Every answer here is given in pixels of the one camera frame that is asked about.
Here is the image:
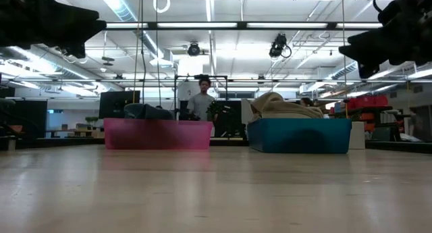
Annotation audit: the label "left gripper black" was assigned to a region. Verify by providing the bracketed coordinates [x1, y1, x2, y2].
[0, 0, 108, 59]

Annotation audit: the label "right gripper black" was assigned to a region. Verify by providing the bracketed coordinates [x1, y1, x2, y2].
[338, 0, 432, 80]

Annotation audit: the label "dark blue knit hat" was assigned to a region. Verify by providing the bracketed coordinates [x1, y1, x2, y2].
[124, 103, 176, 121]

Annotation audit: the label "red storage bins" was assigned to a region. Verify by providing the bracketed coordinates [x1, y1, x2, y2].
[346, 95, 389, 109]

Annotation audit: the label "black shelf table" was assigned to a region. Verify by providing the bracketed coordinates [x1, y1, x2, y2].
[329, 105, 394, 120]

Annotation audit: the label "black computer monitor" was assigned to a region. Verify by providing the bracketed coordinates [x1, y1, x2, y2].
[98, 90, 141, 120]

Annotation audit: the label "white box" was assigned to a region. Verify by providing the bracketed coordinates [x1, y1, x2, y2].
[348, 121, 367, 151]

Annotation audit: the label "blue plastic bin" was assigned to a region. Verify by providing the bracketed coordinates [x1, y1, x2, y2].
[246, 118, 353, 155]

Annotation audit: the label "pink plastic bin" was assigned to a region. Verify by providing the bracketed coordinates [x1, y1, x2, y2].
[103, 118, 214, 151]

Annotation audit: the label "standing person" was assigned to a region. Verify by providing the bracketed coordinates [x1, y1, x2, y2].
[186, 76, 219, 123]

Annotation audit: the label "dark background screen panel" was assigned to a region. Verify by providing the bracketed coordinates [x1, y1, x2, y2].
[215, 100, 243, 138]

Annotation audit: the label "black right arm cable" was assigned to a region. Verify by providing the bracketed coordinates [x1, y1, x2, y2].
[372, 0, 403, 15]

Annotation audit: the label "black hanging cable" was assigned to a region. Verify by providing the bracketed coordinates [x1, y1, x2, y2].
[140, 0, 147, 105]

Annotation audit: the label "white hanging ring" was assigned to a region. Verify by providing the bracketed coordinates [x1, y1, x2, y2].
[152, 0, 172, 14]

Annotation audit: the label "black ceiling camera with cable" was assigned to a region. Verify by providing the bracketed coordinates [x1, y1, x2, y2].
[268, 32, 293, 59]

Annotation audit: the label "black table edge rail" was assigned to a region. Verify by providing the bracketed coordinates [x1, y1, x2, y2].
[365, 140, 432, 155]

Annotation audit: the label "round black ceiling camera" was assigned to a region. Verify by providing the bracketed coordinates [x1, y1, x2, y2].
[186, 41, 202, 57]

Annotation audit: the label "black overhead frame bar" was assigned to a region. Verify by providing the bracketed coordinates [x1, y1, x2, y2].
[103, 21, 384, 32]

